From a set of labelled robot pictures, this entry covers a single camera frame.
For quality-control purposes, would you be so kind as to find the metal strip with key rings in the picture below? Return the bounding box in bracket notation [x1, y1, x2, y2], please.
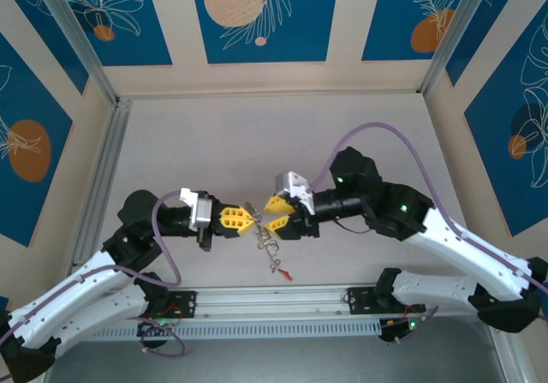
[243, 201, 283, 275]

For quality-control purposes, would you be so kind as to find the black base electronics board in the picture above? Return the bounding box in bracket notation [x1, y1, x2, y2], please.
[136, 318, 173, 350]
[378, 313, 429, 346]

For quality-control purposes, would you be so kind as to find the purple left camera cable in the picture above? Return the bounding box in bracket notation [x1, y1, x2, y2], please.
[0, 189, 185, 348]

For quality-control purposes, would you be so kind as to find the purple camera cable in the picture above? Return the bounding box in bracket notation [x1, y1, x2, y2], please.
[308, 122, 548, 296]
[0, 189, 185, 348]

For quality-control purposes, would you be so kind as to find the thin black cable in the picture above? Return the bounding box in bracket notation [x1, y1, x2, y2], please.
[331, 219, 373, 236]

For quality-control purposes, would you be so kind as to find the aluminium side rail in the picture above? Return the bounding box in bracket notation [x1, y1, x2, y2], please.
[40, 97, 133, 383]
[490, 333, 527, 383]

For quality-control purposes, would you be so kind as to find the aluminium arm base rail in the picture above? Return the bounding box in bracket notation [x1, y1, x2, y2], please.
[194, 286, 350, 316]

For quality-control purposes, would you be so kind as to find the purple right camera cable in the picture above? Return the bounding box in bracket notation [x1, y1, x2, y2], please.
[308, 122, 548, 296]

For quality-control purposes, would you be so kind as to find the white slotted cable duct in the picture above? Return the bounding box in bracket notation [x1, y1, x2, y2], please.
[92, 317, 385, 342]

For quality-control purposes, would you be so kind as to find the thin aluminium frame beam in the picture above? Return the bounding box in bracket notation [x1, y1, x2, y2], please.
[115, 90, 426, 101]

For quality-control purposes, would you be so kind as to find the thin purple cable loop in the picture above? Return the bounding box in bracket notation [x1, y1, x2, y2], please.
[139, 312, 187, 359]

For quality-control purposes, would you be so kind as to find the aluminium frame post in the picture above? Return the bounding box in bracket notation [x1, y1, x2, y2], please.
[417, 0, 491, 97]
[29, 0, 122, 108]

